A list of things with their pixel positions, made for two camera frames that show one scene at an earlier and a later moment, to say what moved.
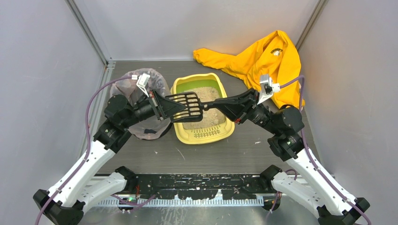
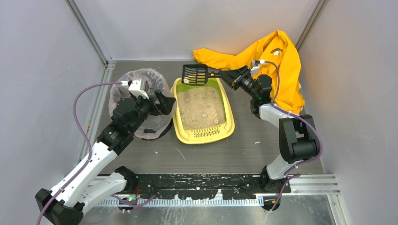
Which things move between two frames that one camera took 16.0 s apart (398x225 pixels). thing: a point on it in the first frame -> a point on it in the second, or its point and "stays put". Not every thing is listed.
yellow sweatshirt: [274, 56] stays put
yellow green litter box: [212, 129] stays put
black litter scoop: [195, 108] -> [197, 74]
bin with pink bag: [126, 85] stays put
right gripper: [250, 103] -> [233, 78]
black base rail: [201, 186] stays put
